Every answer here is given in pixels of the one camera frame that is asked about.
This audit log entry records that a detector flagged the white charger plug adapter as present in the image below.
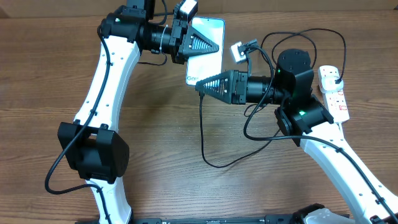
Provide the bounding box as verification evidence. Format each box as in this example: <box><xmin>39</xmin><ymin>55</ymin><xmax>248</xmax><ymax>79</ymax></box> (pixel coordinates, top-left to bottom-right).
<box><xmin>319</xmin><ymin>77</ymin><xmax>344</xmax><ymax>93</ymax></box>

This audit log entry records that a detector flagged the white power strip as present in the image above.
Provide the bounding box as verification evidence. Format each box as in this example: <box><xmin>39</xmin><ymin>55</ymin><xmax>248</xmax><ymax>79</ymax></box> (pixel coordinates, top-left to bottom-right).
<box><xmin>318</xmin><ymin>65</ymin><xmax>349</xmax><ymax>123</ymax></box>

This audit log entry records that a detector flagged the black charging cable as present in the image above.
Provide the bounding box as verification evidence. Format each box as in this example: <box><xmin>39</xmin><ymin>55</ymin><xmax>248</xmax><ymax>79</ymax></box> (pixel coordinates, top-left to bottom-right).
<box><xmin>198</xmin><ymin>28</ymin><xmax>347</xmax><ymax>169</ymax></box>

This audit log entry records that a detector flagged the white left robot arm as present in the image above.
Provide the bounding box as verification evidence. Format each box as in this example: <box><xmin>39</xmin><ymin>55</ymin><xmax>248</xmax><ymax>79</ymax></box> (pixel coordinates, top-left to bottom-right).
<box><xmin>57</xmin><ymin>0</ymin><xmax>225</xmax><ymax>223</ymax></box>

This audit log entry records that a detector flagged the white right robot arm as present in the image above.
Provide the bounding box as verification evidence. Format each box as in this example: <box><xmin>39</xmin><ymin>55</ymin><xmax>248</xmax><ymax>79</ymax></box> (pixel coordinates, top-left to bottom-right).
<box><xmin>195</xmin><ymin>49</ymin><xmax>397</xmax><ymax>223</ymax></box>

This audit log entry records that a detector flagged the blue screen smartphone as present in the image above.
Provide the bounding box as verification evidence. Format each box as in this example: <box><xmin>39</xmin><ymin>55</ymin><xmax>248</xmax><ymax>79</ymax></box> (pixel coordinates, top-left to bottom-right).
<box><xmin>185</xmin><ymin>17</ymin><xmax>225</xmax><ymax>86</ymax></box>

